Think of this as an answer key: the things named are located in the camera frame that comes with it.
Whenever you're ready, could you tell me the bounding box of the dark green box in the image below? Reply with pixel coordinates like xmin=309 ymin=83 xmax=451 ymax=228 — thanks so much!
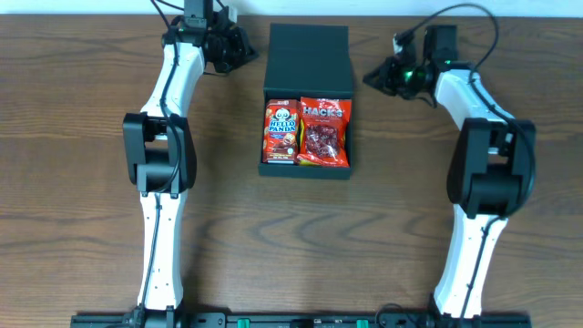
xmin=258 ymin=23 xmax=355 ymax=180

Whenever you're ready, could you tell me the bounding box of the red Hacks candy bag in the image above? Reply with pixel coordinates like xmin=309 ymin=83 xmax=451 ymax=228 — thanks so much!
xmin=297 ymin=97 xmax=352 ymax=168

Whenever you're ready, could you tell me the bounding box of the red Hello Panda box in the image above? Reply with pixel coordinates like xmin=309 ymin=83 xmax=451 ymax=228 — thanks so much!
xmin=262 ymin=99 xmax=300 ymax=165

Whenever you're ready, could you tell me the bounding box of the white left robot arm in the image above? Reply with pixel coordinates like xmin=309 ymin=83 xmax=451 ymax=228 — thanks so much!
xmin=122 ymin=1 xmax=257 ymax=327

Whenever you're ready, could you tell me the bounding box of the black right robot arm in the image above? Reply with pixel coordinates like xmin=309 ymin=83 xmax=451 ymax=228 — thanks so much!
xmin=363 ymin=26 xmax=536 ymax=326

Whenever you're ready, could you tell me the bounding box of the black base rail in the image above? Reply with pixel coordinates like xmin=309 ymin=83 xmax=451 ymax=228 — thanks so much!
xmin=69 ymin=311 xmax=532 ymax=328

